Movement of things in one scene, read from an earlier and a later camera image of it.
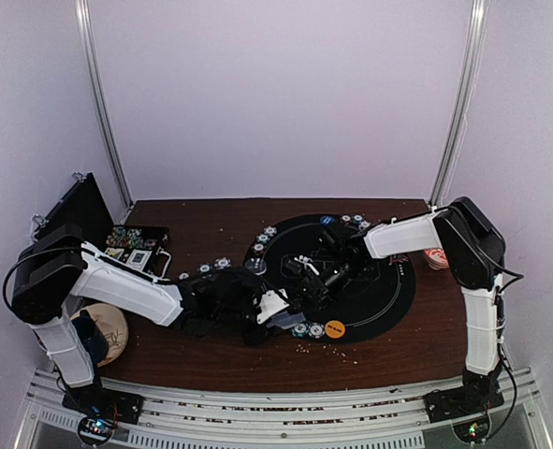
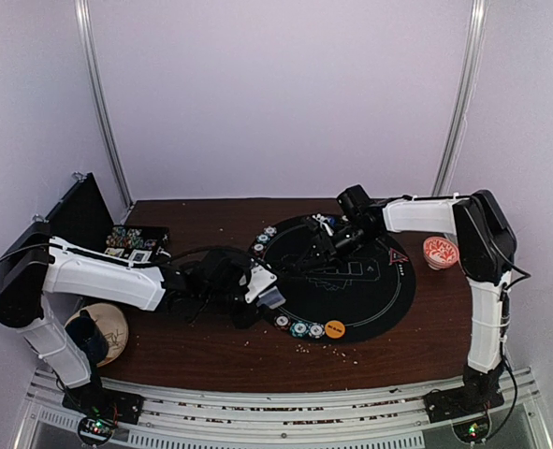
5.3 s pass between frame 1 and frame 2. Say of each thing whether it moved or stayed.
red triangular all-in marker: stayed
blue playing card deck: moved
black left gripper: moved
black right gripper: moved
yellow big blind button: stayed
